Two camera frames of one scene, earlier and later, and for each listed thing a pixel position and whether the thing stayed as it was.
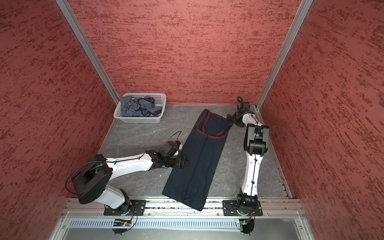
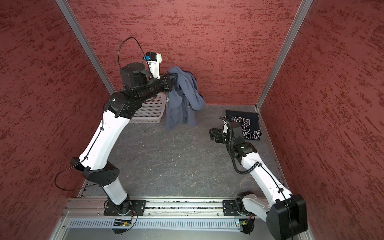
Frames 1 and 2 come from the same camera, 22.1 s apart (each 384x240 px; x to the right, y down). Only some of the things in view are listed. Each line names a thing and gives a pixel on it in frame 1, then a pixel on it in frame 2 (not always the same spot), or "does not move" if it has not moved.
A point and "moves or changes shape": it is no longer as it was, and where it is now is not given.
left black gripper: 180,162 -> 167,83
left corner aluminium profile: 79,32 does not move
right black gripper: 233,119 -> 219,132
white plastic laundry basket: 141,107 does not move
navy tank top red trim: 190,185 moves or changes shape
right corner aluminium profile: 289,39 does not move
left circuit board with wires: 118,222 does not move
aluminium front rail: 160,209 does not move
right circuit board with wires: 247,225 does not move
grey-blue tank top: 144,106 -> 184,99
